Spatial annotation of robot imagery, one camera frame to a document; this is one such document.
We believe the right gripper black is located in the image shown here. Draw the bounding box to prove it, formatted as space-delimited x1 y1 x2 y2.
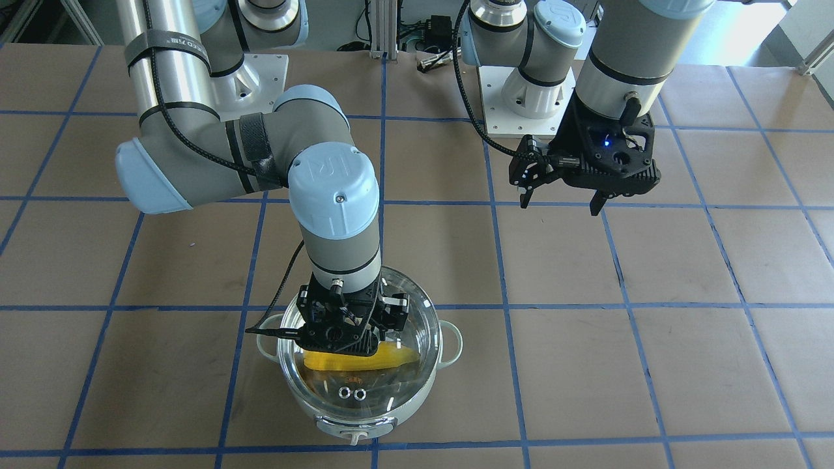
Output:
296 277 409 356

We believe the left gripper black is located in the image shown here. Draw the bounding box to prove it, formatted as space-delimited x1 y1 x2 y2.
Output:
510 98 661 216

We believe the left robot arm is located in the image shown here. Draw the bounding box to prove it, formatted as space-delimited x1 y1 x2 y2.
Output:
453 1 713 216

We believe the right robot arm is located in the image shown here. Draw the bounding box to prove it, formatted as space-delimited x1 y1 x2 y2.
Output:
115 1 407 356

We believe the black braided cable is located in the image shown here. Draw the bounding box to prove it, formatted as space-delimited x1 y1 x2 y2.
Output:
142 0 307 336

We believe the yellow corn cob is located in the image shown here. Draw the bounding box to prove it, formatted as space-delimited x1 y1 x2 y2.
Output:
303 342 420 371

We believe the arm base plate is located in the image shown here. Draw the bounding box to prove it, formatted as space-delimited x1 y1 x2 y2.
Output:
479 66 575 139
210 53 289 122

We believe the pale green cooking pot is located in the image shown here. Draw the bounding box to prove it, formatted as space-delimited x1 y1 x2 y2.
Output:
256 267 463 447

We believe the glass pot lid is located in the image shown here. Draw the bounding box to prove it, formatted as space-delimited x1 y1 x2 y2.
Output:
279 266 440 419

